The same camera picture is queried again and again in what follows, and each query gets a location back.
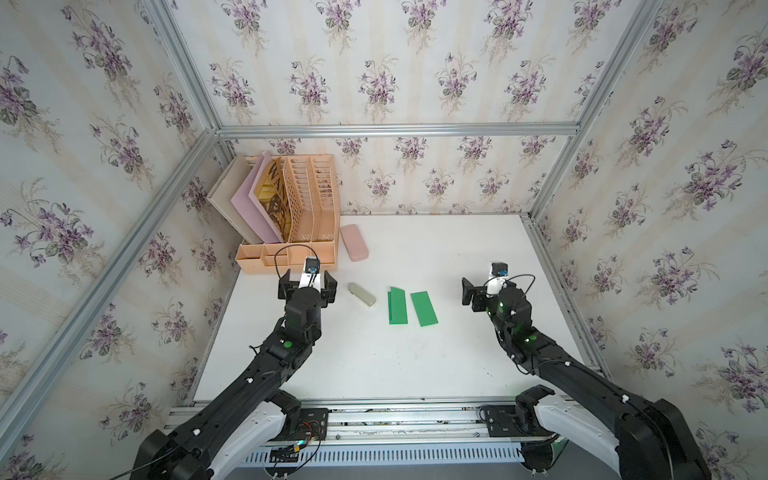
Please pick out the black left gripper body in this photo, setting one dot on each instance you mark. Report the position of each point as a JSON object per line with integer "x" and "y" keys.
{"x": 323, "y": 294}

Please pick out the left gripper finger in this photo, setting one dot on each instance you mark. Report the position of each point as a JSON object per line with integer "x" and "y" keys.
{"x": 284, "y": 285}
{"x": 329, "y": 289}

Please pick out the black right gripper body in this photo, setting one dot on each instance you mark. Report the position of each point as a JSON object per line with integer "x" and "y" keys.
{"x": 480, "y": 302}

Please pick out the green square paper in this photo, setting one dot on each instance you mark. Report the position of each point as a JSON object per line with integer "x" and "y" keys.
{"x": 397, "y": 307}
{"x": 424, "y": 309}

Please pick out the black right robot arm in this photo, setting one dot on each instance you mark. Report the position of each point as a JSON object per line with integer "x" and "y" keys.
{"x": 635, "y": 437}

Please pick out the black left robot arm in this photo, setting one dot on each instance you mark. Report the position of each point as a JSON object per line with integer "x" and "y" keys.
{"x": 190, "y": 451}

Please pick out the pale green stapler case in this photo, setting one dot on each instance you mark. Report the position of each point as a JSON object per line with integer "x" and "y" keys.
{"x": 361, "y": 294}

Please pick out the yellow black patterned book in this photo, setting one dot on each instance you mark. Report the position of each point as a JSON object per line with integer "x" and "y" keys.
{"x": 277, "y": 204}

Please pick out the pink folder board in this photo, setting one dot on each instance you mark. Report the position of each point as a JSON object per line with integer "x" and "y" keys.
{"x": 253, "y": 214}

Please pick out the peach plastic file organizer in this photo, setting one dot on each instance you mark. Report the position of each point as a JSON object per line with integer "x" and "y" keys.
{"x": 313, "y": 193}

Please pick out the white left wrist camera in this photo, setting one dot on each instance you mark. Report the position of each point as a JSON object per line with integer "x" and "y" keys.
{"x": 310, "y": 275}

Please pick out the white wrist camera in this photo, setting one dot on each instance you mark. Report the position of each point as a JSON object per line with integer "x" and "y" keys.
{"x": 499, "y": 273}
{"x": 310, "y": 275}

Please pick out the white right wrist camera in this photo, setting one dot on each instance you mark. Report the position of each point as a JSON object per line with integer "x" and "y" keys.
{"x": 499, "y": 273}

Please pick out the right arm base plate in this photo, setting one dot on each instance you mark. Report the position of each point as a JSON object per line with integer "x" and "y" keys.
{"x": 512, "y": 421}

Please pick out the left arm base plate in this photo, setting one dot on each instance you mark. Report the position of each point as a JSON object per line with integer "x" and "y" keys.
{"x": 308, "y": 423}

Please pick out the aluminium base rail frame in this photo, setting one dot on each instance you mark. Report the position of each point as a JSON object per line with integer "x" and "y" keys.
{"x": 391, "y": 433}

